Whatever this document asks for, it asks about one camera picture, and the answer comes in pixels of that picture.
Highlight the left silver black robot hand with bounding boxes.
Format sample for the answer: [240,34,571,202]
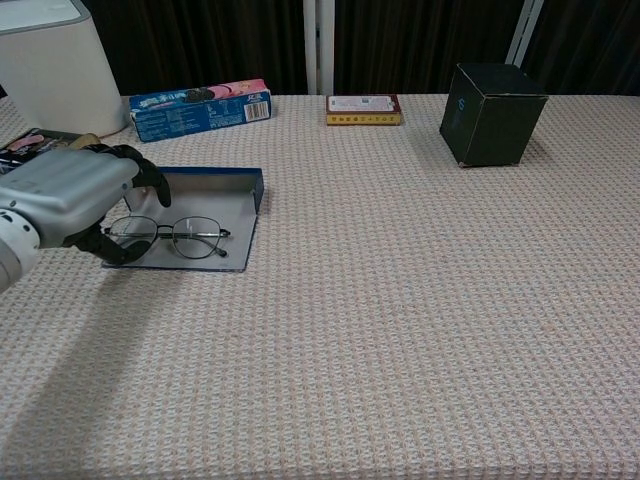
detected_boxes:
[0,143,173,267]

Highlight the thin black frame eyeglasses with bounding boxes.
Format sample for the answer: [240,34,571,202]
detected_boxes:
[103,214,232,260]

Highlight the dark blue long box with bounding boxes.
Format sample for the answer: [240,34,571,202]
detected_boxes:
[102,166,265,274]

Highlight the blue pink cookie box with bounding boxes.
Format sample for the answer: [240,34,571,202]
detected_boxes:
[128,78,274,144]

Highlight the brown box with white label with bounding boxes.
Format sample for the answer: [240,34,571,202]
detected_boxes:
[325,93,404,127]

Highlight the black cube cardboard box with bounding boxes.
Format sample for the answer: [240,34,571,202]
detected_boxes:
[438,62,550,169]

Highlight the black gold snack packet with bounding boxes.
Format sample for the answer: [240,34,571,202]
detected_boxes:
[0,128,104,166]

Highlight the white square trash bin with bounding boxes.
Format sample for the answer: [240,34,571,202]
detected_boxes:
[0,0,126,139]

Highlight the black pleated curtain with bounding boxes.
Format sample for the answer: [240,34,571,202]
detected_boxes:
[519,0,640,96]
[82,0,306,96]
[333,0,526,95]

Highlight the beige woven tablecloth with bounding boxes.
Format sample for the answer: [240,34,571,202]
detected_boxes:
[0,92,640,480]

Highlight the white metal frame post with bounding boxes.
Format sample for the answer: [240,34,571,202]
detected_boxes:
[504,0,545,69]
[303,0,335,95]

